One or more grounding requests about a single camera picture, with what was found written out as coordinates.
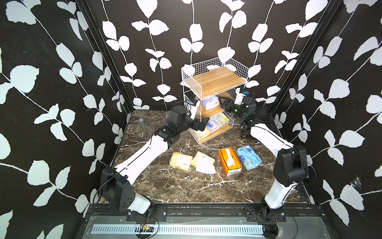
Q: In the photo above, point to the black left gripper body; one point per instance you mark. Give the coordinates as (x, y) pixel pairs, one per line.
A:
(196, 126)

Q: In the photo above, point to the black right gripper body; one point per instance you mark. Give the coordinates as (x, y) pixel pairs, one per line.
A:
(233, 108)

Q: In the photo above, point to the yellow green tissue pack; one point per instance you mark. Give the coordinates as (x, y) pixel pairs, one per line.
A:
(222, 119)
(203, 163)

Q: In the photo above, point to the pale yellow tissue pack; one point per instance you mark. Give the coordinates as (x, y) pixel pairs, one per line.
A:
(181, 161)

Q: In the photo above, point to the orange tissue pack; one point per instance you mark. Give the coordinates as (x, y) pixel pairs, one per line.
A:
(230, 161)

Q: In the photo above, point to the blue cartoon tissue pack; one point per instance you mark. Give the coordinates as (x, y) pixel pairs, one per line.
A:
(248, 157)

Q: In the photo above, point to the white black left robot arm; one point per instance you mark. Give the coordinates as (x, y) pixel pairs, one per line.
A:
(116, 182)

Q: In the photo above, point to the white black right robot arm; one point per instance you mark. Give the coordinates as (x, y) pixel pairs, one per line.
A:
(291, 166)

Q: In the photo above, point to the beige tissue pack bottom shelf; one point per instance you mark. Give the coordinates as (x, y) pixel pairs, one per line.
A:
(201, 134)

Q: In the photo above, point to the yellow green tissue pack bottom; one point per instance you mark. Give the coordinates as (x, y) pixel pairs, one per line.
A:
(222, 119)

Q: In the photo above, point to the purple cartoon tissue pack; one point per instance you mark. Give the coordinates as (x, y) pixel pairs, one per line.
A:
(210, 102)

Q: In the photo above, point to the purple white tissue pack bottom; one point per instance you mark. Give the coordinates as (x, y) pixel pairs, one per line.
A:
(213, 125)

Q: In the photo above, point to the small circuit board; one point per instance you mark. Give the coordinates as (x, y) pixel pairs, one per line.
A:
(145, 229)

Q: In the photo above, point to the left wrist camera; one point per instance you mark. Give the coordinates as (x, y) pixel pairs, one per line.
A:
(194, 104)

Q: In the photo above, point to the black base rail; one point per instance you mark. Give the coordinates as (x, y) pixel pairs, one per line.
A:
(252, 212)

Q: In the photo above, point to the white slotted cable duct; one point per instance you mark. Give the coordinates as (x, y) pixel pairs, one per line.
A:
(193, 230)

